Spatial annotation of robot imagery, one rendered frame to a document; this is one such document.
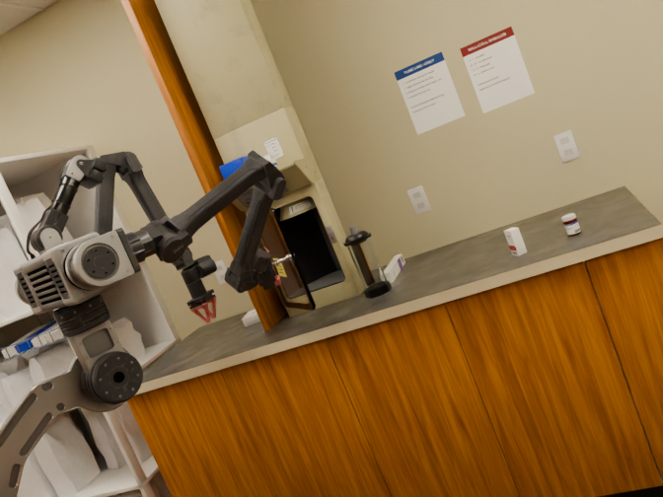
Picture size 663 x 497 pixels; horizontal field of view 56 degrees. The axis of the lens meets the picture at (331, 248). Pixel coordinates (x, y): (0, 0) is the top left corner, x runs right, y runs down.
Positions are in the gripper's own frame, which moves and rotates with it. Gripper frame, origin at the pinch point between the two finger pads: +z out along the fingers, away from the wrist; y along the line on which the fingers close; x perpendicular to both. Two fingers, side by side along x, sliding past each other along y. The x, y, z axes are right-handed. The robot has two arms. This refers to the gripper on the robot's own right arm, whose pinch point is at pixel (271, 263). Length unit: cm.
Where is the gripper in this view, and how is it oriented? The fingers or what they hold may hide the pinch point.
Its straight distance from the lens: 230.0
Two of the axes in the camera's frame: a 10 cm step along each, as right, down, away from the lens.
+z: 2.9, -2.5, 9.2
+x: -8.8, 3.2, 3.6
